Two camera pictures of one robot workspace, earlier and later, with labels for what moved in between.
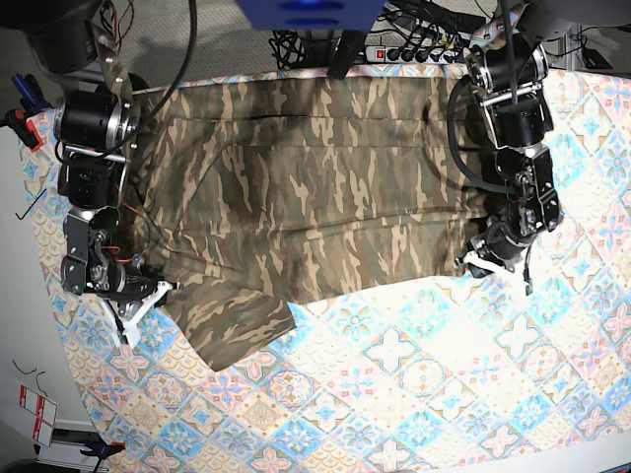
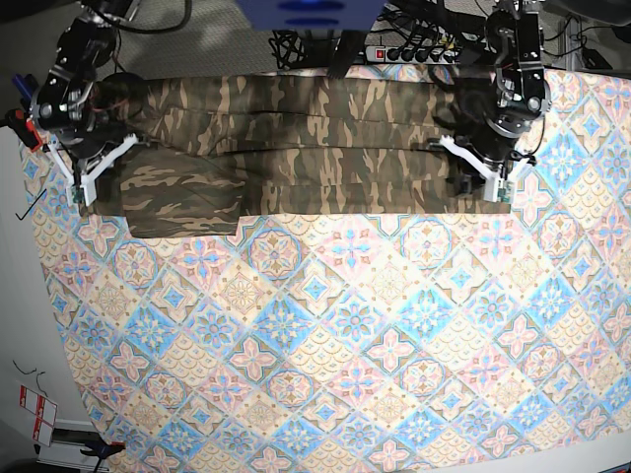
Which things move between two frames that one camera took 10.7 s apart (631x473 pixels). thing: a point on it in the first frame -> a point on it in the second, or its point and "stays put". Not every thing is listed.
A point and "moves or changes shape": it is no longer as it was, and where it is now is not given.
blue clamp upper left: x=31 y=99 stays put
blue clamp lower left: x=102 y=449 stays put
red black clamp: x=24 y=128 stays put
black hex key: x=31 y=206 stays put
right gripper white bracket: x=479 y=267 -> x=491 y=174
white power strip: x=386 y=54 stays put
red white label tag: x=45 y=414 stays put
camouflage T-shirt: x=256 y=188 moves or changes shape
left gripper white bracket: x=129 y=325 -> x=85 y=183
